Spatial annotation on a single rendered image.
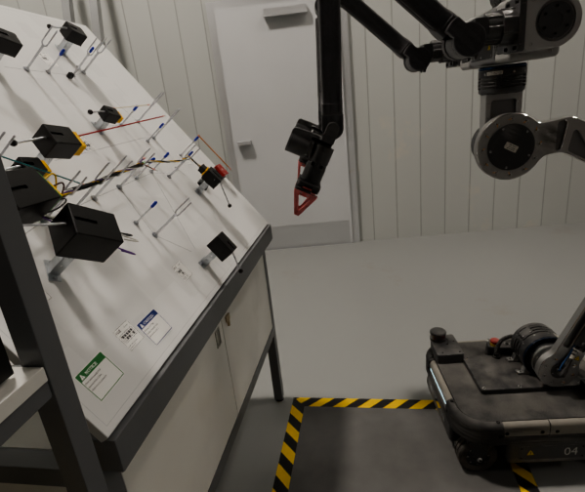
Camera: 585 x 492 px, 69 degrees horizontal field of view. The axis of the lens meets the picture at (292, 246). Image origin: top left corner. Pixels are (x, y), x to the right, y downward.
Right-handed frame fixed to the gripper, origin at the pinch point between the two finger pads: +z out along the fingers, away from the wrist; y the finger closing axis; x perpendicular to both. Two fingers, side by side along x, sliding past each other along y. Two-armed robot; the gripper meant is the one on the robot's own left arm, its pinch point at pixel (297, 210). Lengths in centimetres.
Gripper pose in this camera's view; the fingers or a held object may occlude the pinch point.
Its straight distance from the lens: 122.2
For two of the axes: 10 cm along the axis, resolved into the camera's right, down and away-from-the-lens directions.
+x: 9.3, 3.7, 0.7
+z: -3.7, 8.7, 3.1
